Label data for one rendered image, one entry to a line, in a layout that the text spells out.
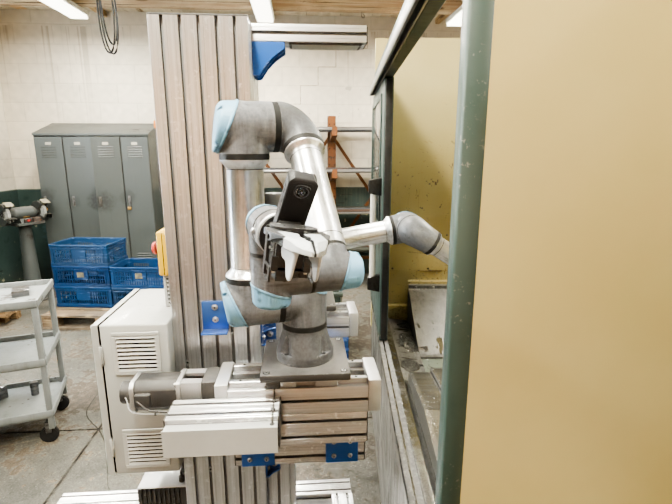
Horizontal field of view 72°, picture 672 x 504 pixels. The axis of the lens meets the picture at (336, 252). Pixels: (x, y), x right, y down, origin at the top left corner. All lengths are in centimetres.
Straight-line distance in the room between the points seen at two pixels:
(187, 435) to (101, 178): 506
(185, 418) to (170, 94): 80
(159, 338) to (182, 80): 69
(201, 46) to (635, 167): 100
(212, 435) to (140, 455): 44
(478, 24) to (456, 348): 49
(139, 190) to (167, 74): 470
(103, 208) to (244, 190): 504
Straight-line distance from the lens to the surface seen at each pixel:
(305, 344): 118
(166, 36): 134
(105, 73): 664
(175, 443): 120
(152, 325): 137
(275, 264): 66
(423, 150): 278
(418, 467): 148
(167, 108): 133
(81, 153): 618
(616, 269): 84
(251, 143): 106
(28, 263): 624
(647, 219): 85
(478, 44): 74
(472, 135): 73
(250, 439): 116
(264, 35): 138
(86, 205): 622
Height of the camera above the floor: 170
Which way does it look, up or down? 13 degrees down
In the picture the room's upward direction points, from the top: straight up
